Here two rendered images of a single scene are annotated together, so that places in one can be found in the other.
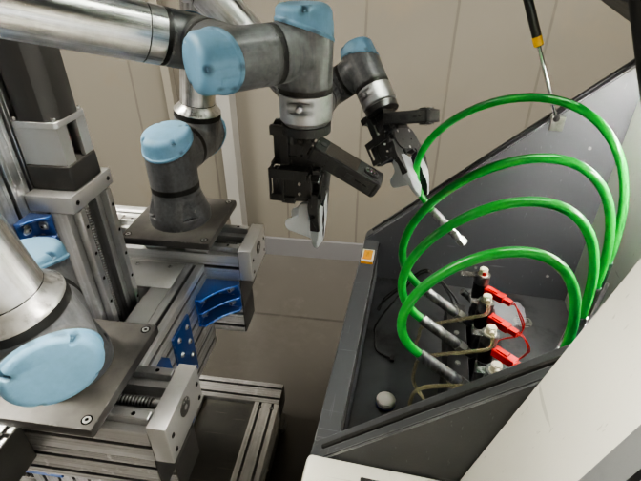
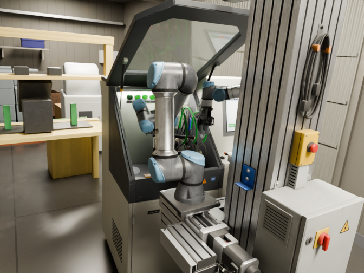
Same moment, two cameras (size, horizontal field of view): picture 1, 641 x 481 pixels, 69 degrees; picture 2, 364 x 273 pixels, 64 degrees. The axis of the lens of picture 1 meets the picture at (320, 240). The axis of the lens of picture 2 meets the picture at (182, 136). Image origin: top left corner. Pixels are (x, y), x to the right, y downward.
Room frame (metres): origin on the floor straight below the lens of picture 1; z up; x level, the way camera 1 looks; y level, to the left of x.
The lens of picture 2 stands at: (1.90, 1.33, 1.72)
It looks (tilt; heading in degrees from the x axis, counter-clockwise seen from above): 16 degrees down; 231
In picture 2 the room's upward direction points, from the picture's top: 4 degrees clockwise
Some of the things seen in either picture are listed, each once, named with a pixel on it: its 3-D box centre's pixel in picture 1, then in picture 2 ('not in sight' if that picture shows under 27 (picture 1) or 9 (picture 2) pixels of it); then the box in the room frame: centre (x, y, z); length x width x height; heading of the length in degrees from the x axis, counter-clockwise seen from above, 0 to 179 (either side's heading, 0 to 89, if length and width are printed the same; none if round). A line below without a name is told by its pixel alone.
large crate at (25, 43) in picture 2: not in sight; (32, 43); (0.25, -6.52, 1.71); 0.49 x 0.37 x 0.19; 172
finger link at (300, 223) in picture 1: (303, 226); (206, 131); (0.64, 0.03, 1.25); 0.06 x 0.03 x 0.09; 78
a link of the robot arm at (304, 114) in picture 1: (305, 108); (207, 103); (0.65, 0.02, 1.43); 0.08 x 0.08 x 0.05
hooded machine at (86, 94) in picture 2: not in sight; (82, 108); (0.21, -3.45, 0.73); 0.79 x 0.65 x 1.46; 82
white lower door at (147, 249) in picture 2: not in sight; (175, 239); (0.76, -0.06, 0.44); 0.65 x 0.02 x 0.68; 168
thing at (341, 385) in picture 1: (354, 342); (178, 183); (0.76, -0.08, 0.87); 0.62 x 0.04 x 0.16; 168
